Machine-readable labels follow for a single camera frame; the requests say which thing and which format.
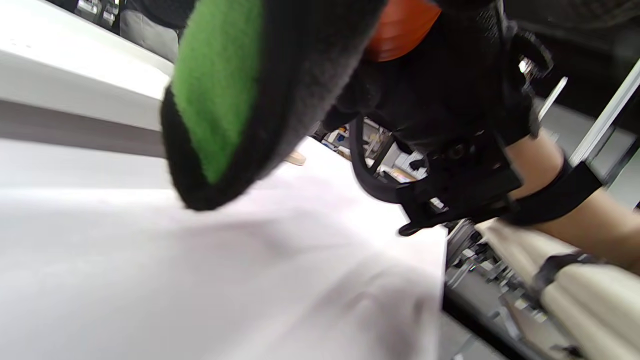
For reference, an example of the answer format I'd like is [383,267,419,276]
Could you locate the person's right hand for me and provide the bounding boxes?
[322,0,541,151]

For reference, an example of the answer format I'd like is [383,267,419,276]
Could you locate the orange plastic cup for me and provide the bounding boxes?
[367,0,443,62]

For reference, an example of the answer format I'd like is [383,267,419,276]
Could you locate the green hand towel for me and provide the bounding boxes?
[160,0,386,211]

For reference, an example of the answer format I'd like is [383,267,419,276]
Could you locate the black forearm band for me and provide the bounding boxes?
[502,160,603,226]

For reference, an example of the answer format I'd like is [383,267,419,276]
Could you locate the person's cream trousers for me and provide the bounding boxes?
[475,219,640,360]

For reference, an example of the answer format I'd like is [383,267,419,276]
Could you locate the white plastic tray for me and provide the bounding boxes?
[0,0,176,158]

